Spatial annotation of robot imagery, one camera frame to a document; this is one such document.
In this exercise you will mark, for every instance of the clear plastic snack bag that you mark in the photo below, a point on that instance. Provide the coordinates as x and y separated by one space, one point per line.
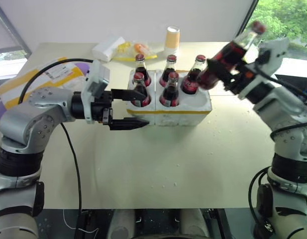
140 48

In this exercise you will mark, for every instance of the yellow white purple bag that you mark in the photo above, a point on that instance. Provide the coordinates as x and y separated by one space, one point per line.
56 72

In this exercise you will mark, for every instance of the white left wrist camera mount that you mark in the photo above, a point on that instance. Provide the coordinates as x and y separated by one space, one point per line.
96 79

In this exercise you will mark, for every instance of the white tissue pack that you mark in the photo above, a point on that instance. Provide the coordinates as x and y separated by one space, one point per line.
106 49

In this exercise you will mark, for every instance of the dark window frame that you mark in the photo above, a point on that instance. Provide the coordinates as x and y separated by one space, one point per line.
17 37

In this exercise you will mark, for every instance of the orange and white paper cup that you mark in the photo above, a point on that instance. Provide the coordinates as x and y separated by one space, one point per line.
172 39

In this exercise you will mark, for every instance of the white foam bottle crate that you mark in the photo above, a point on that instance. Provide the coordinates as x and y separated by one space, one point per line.
180 118

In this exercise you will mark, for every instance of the glass cola bottle red cap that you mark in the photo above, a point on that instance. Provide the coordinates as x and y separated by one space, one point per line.
141 68
138 83
190 82
169 69
170 92
230 52

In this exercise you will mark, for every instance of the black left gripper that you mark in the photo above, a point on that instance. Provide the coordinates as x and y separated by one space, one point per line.
101 99

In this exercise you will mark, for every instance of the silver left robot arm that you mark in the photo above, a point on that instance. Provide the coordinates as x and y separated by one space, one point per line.
31 117

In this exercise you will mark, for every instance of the grey rounded shape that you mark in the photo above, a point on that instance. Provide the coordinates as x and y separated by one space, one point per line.
119 224

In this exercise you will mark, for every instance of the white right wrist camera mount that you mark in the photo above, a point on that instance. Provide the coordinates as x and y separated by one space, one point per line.
277 52

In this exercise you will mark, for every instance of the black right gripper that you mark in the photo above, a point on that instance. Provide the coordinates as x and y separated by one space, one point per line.
240 74

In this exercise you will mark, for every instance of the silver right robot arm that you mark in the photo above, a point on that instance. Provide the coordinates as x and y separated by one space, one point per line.
280 104

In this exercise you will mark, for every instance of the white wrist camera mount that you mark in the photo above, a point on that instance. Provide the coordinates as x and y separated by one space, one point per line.
277 52
96 79

